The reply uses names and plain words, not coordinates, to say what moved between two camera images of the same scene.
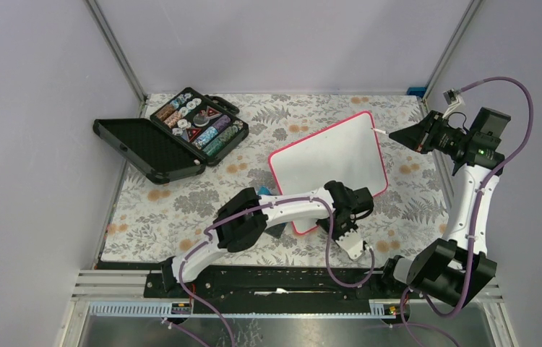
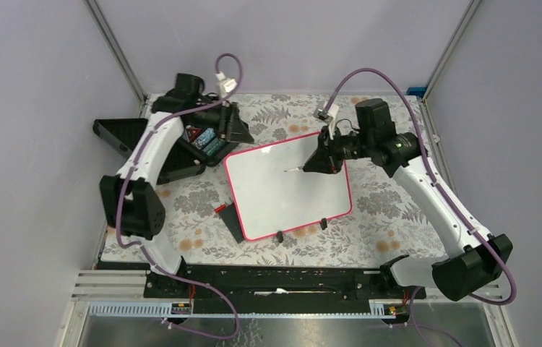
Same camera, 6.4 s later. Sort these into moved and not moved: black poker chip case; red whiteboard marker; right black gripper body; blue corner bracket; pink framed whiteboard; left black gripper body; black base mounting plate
Moved: left black gripper body; red whiteboard marker; pink framed whiteboard; right black gripper body
Not moved: blue corner bracket; black poker chip case; black base mounting plate
